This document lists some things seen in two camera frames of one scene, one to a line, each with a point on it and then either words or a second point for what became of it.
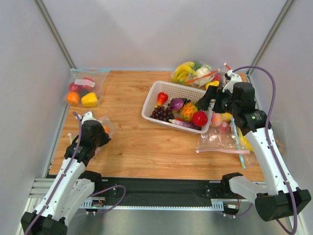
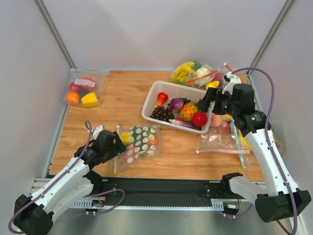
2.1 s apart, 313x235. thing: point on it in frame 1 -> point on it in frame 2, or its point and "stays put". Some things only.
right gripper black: [218, 101] stays put
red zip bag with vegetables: [218, 80] stays put
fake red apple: [200, 118] stays put
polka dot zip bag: [107, 123] -> [142, 142]
